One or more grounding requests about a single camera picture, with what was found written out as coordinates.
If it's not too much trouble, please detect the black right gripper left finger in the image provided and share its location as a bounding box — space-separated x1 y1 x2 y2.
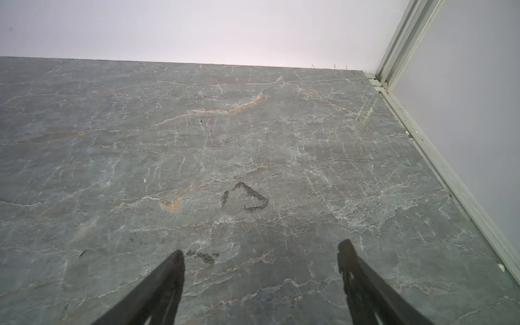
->
94 250 186 325

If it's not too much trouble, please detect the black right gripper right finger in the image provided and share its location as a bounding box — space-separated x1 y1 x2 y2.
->
337 239 432 325

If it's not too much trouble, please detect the aluminium cage frame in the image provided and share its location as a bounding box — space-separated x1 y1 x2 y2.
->
367 1 519 281

